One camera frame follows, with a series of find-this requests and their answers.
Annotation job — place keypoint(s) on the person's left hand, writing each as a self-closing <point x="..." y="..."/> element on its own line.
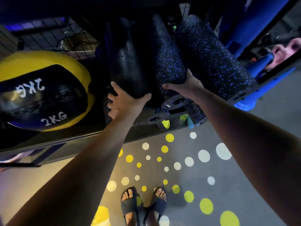
<point x="124" y="105"/>

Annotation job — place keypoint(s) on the person's right hand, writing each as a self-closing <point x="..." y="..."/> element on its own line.
<point x="188" y="88"/>

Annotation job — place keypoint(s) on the person's left thumb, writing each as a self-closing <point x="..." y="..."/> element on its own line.
<point x="144" y="97"/>

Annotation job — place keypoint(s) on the person's right thumb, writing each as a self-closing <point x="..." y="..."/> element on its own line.
<point x="170" y="86"/>

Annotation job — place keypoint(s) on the blue speckled foam roller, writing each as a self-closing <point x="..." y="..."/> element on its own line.
<point x="168" y="61"/>
<point x="211" y="56"/>

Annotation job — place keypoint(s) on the black foam roller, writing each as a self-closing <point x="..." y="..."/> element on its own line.
<point x="128" y="58"/>

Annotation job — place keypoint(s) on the person's right forearm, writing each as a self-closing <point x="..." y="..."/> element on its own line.
<point x="254" y="143"/>

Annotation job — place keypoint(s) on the person's left forearm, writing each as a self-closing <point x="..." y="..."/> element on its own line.
<point x="77" y="181"/>

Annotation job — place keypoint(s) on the black metal storage rack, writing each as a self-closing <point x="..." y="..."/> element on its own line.
<point x="70" y="141"/>

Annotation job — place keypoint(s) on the blue ribbed foam roller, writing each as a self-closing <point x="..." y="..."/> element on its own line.
<point x="258" y="91"/>

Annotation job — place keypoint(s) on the blue cone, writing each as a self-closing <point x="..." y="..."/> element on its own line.
<point x="259" y="65"/>

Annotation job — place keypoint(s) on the yellow and black medicine ball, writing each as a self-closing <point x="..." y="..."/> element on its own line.
<point x="42" y="91"/>

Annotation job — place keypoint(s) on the blue exercise mat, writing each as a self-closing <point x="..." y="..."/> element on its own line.
<point x="251" y="18"/>

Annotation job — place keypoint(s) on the person's right foot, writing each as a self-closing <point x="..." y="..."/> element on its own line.
<point x="158" y="204"/>

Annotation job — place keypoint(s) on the person's foot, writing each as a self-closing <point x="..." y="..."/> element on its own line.
<point x="158" y="204"/>
<point x="128" y="209"/>

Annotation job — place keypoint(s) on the dark blue left sandal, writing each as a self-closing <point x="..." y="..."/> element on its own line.
<point x="130" y="205"/>

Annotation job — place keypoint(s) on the dark blue sandal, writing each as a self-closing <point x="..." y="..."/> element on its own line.
<point x="157" y="205"/>
<point x="130" y="205"/>

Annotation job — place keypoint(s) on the dark blue right sandal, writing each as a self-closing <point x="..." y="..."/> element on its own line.
<point x="157" y="205"/>

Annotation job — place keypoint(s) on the person's left foot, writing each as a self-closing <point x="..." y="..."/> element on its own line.
<point x="128" y="209"/>

